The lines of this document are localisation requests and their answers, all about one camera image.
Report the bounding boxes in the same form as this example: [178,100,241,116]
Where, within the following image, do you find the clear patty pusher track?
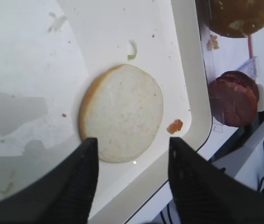
[237,56,259,80]

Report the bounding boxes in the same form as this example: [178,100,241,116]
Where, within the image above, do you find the white bun slice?
[78,64,164,163]

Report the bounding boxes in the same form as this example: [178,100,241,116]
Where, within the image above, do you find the right red rod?
[248,35,254,58]

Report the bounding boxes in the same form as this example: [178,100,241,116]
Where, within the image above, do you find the bun crumb on table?
[207,35,219,51]

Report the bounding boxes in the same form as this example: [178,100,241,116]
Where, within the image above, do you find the orange crumb on tray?
[167,119,183,134]

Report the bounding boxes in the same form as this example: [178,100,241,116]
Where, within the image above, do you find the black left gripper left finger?
[0,138,99,224]

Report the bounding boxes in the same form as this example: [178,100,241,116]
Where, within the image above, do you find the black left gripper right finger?
[168,137,264,224]

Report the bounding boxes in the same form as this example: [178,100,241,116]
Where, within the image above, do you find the brown meat patties stack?
[209,70,259,127]

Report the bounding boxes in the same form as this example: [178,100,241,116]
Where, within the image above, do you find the white rectangular metal tray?
[0,0,212,224]

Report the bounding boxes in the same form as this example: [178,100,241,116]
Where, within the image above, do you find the right long clear rail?
[195,0,216,84]

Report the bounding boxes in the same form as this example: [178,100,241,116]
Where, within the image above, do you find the white patty pusher block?
[257,84,264,112]

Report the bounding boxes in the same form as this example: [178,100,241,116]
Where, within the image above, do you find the sesame bun top front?
[208,0,264,38]

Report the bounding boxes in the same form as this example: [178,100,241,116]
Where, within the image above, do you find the small lettuce scrap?
[127,40,138,60]

